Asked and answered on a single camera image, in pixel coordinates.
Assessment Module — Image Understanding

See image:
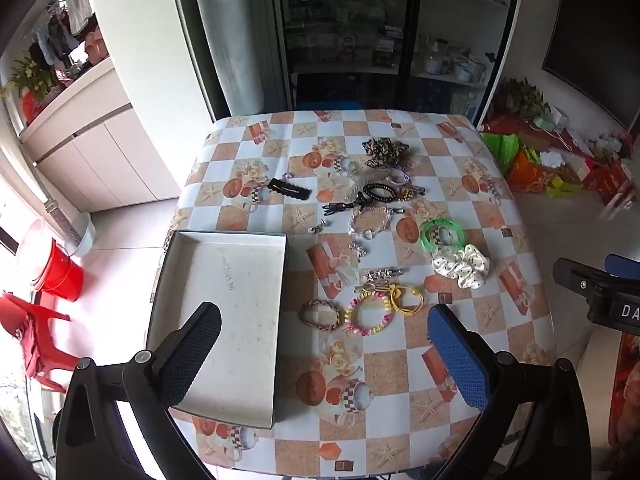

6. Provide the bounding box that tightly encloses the grey bucket with brush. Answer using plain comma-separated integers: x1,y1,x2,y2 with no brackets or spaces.
44,198,97,259

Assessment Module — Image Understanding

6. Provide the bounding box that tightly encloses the colourful bead bracelet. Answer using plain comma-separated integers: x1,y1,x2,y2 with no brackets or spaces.
343,293,394,337

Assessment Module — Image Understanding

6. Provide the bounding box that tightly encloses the clear plastic hair comb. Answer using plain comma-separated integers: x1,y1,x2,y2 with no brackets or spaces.
344,160,372,202

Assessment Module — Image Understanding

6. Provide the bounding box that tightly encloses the thin black hair clip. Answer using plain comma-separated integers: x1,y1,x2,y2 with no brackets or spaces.
322,199,366,214

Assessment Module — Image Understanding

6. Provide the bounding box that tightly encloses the dark wall screen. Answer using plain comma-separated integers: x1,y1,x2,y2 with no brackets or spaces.
541,0,640,130

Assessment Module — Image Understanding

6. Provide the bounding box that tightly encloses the red plastic stool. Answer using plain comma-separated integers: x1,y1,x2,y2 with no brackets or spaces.
0,291,84,394

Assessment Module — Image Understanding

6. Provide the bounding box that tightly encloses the yellow hair tie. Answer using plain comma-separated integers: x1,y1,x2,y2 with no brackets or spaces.
386,283,426,317

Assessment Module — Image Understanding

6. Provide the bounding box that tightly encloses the red plastic bucket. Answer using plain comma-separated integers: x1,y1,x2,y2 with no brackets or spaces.
31,238,85,304

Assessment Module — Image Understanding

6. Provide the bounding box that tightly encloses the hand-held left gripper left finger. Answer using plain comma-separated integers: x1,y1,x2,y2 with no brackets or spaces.
55,301,223,480

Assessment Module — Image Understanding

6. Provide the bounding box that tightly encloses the white polka dot scrunchie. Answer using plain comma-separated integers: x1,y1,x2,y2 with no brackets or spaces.
431,243,487,291

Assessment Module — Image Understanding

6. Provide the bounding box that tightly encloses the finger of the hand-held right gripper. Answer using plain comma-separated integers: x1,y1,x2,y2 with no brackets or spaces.
604,253,640,281
552,257,610,306

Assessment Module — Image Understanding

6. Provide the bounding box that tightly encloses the glass door display cabinet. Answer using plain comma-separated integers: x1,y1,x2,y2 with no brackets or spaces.
270,0,527,127

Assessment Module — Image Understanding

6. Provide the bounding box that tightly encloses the leopard print scrunchie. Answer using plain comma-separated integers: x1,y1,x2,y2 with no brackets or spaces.
362,137,409,169

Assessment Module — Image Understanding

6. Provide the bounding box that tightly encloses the black claw hair clip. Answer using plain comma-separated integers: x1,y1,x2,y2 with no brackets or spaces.
362,183,397,207

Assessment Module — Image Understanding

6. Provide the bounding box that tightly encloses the white low cabinet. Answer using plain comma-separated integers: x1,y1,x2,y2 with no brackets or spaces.
19,56,183,212

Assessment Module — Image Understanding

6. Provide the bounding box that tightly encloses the shallow white cardboard box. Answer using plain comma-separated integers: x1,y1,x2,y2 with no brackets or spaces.
145,230,289,430

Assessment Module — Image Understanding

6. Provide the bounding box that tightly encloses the blue chair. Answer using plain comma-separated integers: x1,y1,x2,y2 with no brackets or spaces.
297,101,364,111

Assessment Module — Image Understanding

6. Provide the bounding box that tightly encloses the rhinestone hair clip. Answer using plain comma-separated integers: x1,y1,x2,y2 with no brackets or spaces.
362,268,405,284

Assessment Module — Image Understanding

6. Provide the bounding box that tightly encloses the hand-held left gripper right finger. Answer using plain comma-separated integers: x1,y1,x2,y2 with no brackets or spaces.
427,302,593,480

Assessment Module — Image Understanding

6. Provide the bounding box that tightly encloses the potted plant in red pot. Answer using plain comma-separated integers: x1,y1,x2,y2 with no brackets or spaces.
0,54,57,127

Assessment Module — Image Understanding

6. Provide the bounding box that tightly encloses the green plastic bangle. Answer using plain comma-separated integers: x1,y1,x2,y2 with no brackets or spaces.
419,217,467,252

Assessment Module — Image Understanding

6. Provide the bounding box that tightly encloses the red printed cloth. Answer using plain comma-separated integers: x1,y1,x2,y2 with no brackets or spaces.
605,332,640,467

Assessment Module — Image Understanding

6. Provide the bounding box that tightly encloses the brown braided bracelet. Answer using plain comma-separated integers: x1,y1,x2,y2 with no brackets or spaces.
298,298,347,332

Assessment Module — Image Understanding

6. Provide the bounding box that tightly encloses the checkered printed tablecloth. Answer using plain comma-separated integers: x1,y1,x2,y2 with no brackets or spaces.
167,108,558,478

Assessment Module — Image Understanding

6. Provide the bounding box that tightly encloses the black snap hair clip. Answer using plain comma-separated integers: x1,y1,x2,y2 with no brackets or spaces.
267,178,313,202

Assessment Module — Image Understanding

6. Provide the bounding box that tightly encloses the clear crystal bracelet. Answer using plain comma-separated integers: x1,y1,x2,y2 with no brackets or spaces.
349,205,392,236

